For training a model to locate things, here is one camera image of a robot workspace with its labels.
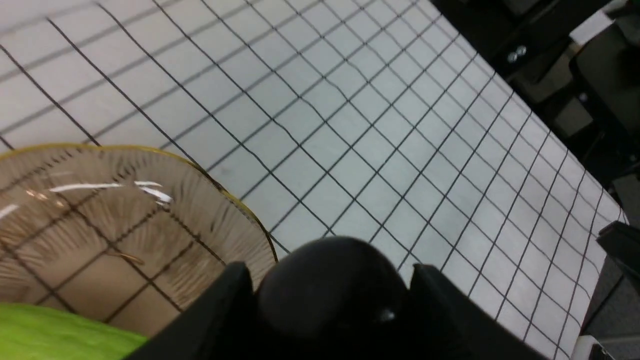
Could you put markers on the gold-rimmed glass plate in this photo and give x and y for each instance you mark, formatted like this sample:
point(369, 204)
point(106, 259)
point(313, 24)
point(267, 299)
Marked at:
point(126, 235)

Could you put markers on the white grid tablecloth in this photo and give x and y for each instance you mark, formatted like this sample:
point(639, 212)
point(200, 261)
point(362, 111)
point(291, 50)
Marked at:
point(370, 118)

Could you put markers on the dark purple toy eggplant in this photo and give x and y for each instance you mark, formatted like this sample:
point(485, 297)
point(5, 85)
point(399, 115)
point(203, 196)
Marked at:
point(332, 289)

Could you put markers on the green toy cucumber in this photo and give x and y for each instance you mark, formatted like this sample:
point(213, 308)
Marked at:
point(30, 332)

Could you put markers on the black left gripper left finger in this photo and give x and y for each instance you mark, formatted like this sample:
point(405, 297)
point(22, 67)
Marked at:
point(219, 325)

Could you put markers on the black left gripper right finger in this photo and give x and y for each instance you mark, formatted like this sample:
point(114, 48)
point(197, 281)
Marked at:
point(444, 324)

